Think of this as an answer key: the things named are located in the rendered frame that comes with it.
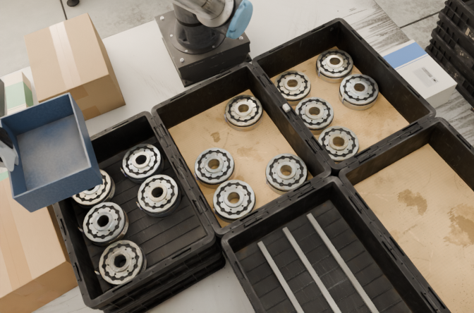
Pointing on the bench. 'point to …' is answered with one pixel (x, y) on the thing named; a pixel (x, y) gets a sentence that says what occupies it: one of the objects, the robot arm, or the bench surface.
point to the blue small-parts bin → (51, 153)
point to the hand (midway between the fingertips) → (10, 159)
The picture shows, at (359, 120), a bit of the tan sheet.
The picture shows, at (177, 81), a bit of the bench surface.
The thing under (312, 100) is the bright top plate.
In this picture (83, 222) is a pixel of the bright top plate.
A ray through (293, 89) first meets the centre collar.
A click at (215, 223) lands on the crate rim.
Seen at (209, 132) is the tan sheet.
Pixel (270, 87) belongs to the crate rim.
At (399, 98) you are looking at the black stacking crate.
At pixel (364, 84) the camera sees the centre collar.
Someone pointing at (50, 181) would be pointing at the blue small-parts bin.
